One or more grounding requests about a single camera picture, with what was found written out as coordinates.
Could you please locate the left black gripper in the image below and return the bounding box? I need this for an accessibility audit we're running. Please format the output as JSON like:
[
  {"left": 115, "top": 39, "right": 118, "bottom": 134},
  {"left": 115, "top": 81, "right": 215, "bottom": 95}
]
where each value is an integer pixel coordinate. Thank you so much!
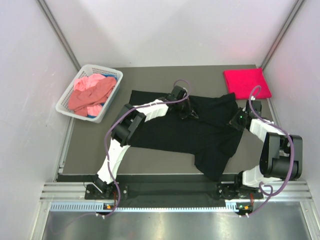
[{"left": 175, "top": 96, "right": 198, "bottom": 119}]

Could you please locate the black t shirt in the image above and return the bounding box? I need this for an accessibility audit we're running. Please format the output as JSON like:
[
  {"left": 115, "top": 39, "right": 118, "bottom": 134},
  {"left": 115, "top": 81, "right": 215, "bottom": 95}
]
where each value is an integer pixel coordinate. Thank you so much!
[{"left": 131, "top": 93, "right": 243, "bottom": 182}]

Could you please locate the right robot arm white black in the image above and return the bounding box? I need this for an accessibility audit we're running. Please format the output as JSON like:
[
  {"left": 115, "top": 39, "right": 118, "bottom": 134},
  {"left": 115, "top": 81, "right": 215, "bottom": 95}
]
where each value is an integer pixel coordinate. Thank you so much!
[{"left": 217, "top": 109, "right": 303, "bottom": 200}]

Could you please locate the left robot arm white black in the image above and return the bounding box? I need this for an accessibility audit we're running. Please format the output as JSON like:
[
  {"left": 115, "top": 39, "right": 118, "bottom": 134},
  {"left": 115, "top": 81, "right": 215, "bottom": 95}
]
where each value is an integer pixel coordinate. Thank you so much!
[{"left": 84, "top": 97, "right": 199, "bottom": 200}]

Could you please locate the folded red t shirt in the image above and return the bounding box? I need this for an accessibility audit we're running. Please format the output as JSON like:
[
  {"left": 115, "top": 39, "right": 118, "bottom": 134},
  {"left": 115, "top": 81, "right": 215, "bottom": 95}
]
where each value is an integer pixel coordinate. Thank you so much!
[{"left": 223, "top": 68, "right": 272, "bottom": 100}]

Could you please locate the blue t shirt in basket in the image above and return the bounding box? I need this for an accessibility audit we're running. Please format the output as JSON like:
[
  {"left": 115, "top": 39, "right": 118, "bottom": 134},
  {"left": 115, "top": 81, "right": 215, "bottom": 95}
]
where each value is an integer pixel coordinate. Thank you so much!
[{"left": 101, "top": 73, "right": 118, "bottom": 79}]

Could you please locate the crumpled pink t shirt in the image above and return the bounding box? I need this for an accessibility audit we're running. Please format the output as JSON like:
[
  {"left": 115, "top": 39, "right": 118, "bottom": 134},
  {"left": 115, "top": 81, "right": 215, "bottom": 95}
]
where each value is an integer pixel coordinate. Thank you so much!
[{"left": 68, "top": 73, "right": 117, "bottom": 118}]

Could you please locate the white plastic laundry basket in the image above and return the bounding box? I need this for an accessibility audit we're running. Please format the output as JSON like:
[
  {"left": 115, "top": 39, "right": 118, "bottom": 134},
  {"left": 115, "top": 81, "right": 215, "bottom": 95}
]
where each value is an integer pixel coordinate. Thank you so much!
[{"left": 55, "top": 64, "right": 124, "bottom": 124}]

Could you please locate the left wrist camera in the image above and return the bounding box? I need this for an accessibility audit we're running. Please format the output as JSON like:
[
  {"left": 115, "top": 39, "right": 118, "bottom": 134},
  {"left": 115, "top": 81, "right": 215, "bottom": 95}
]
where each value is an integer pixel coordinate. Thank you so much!
[{"left": 166, "top": 85, "right": 187, "bottom": 102}]

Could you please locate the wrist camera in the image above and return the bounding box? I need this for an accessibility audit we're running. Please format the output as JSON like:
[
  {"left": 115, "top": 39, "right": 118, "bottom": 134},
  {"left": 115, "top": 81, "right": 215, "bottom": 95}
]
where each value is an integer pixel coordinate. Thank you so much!
[
  {"left": 166, "top": 85, "right": 187, "bottom": 102},
  {"left": 245, "top": 100, "right": 262, "bottom": 119}
]

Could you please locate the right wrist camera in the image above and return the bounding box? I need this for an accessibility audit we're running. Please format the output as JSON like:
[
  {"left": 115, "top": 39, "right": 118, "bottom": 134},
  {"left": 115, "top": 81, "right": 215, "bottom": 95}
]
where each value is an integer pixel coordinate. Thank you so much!
[{"left": 245, "top": 100, "right": 262, "bottom": 119}]

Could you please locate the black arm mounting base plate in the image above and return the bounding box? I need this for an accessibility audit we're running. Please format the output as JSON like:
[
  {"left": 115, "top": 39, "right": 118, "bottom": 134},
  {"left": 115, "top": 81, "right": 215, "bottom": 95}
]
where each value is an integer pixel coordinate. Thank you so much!
[{"left": 84, "top": 174, "right": 263, "bottom": 207}]

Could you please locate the aluminium frame rail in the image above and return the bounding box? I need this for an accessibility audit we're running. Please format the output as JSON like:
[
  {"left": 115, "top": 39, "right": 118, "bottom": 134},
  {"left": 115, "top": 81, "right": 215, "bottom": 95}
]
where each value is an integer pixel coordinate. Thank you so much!
[{"left": 40, "top": 180, "right": 312, "bottom": 202}]

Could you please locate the perforated grey cable duct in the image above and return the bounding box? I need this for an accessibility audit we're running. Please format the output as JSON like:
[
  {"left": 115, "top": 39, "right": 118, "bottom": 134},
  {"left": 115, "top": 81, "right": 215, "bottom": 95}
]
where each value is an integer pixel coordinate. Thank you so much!
[{"left": 50, "top": 202, "right": 252, "bottom": 213}]

